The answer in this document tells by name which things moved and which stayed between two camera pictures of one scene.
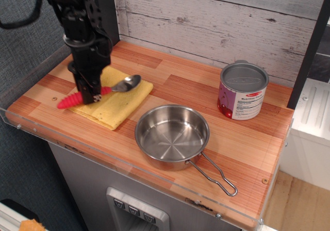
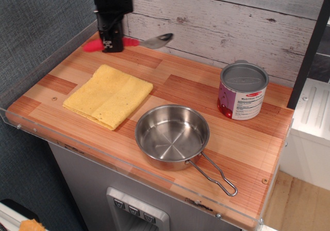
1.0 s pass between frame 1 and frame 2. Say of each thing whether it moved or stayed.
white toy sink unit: stayed
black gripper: moved
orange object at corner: stayed
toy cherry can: stayed
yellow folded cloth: stayed
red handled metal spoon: moved
